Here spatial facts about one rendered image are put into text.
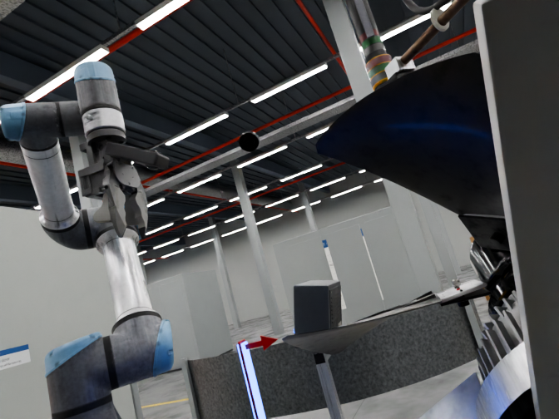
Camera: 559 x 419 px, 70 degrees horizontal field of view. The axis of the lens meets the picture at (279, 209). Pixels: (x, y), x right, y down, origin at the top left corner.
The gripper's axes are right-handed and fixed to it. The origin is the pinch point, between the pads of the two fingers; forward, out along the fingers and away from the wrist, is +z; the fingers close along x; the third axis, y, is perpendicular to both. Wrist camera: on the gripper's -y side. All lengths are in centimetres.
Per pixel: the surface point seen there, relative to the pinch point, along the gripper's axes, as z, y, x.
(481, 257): 21, -55, 0
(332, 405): 52, -14, -52
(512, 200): 16, -51, 37
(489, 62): 9, -51, 43
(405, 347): 69, -32, -183
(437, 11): -11, -58, 11
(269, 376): 65, 48, -170
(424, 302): 24, -45, 4
